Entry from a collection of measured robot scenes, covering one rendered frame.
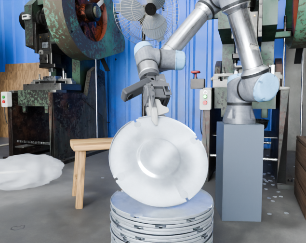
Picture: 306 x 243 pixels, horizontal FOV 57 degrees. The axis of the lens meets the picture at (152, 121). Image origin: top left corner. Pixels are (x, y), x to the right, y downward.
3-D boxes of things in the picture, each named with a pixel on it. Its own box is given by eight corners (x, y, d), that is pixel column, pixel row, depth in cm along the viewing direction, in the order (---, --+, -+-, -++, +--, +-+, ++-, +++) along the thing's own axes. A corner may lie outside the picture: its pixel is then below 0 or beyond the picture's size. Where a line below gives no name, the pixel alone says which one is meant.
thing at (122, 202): (224, 193, 86) (224, 190, 86) (191, 232, 61) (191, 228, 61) (143, 180, 100) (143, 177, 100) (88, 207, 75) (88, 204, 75)
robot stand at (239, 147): (261, 222, 129) (264, 124, 126) (221, 221, 130) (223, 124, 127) (249, 207, 147) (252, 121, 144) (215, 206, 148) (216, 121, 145)
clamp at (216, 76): (233, 79, 208) (233, 65, 208) (210, 80, 214) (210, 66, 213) (234, 80, 214) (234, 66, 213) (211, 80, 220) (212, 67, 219)
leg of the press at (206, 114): (208, 182, 191) (211, 47, 184) (192, 180, 195) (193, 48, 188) (223, 156, 277) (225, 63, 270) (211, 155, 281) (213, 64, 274)
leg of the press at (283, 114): (296, 191, 173) (302, 42, 166) (276, 189, 177) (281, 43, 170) (283, 160, 259) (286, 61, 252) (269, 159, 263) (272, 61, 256)
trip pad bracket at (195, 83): (204, 105, 194) (204, 76, 193) (190, 105, 198) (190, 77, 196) (205, 105, 200) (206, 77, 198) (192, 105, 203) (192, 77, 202)
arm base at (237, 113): (259, 124, 127) (260, 102, 127) (226, 124, 128) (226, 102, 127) (249, 121, 142) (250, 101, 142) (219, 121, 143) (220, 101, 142)
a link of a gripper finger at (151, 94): (157, 104, 86) (152, 83, 91) (153, 104, 86) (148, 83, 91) (154, 114, 90) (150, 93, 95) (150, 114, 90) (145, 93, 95)
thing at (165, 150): (226, 177, 82) (227, 176, 81) (141, 228, 70) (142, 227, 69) (172, 104, 93) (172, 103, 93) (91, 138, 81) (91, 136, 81)
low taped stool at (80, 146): (74, 210, 144) (73, 145, 141) (70, 195, 166) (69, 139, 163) (138, 201, 156) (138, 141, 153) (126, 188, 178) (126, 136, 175)
